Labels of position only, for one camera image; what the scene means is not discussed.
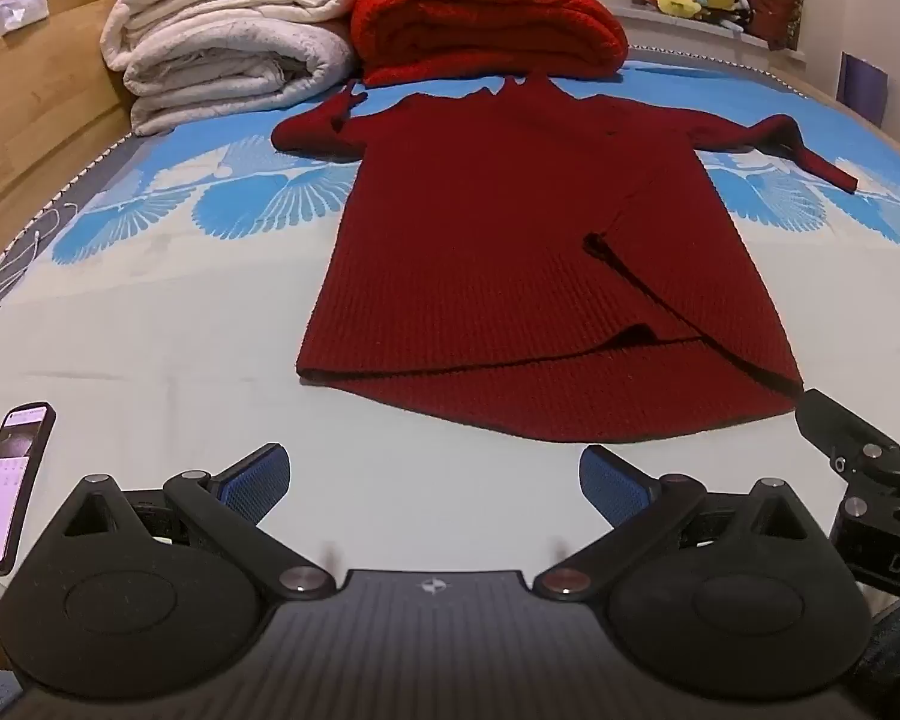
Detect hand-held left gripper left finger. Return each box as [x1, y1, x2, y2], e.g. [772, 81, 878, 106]
[66, 443, 338, 602]

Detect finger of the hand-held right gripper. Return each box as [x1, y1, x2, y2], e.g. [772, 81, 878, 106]
[794, 388, 900, 541]

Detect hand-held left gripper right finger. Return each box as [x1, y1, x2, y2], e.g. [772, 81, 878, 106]
[534, 445, 809, 602]

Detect dark red knit sweater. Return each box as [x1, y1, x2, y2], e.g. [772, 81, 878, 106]
[271, 76, 860, 444]

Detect blue patterned bed sheet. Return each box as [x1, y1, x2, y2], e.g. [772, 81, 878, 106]
[0, 37, 900, 616]

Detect black smartphone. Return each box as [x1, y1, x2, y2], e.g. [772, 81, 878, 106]
[0, 402, 57, 578]

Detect purple box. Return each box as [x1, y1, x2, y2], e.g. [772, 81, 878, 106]
[839, 52, 888, 129]

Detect folded white quilt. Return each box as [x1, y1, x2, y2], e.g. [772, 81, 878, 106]
[100, 0, 361, 138]

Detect folded bright red blanket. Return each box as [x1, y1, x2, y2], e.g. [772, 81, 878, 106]
[349, 0, 629, 88]

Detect clear plastic bag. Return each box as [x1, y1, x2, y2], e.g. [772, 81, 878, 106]
[0, 0, 50, 43]

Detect white cable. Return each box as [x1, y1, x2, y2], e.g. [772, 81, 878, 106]
[0, 199, 72, 342]

